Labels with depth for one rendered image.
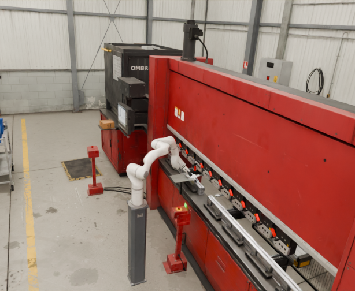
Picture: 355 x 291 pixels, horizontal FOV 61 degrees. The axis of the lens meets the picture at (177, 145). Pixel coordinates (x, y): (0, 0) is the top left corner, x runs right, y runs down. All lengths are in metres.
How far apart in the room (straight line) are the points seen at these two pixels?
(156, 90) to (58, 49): 5.99
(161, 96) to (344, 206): 2.81
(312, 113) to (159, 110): 2.53
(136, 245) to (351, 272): 2.14
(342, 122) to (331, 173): 0.31
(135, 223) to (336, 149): 2.01
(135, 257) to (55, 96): 7.23
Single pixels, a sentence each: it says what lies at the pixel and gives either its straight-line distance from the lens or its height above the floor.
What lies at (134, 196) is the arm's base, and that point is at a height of 1.11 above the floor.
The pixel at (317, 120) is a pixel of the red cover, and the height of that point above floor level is 2.22.
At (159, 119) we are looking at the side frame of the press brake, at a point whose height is 1.47.
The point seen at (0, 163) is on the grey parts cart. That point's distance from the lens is 5.97.
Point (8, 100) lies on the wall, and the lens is 9.91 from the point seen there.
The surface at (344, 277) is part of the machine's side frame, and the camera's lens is 1.86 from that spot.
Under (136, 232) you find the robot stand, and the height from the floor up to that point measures 0.71.
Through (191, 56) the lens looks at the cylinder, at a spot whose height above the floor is 2.35.
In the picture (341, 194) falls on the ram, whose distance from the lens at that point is 1.99.
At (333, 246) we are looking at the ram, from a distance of 2.13.
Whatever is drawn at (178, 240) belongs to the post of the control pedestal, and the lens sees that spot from 3.63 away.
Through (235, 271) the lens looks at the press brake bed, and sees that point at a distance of 2.95.
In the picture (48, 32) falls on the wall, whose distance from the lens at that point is 9.67.
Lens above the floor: 2.70
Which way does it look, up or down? 22 degrees down
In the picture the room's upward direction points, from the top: 4 degrees clockwise
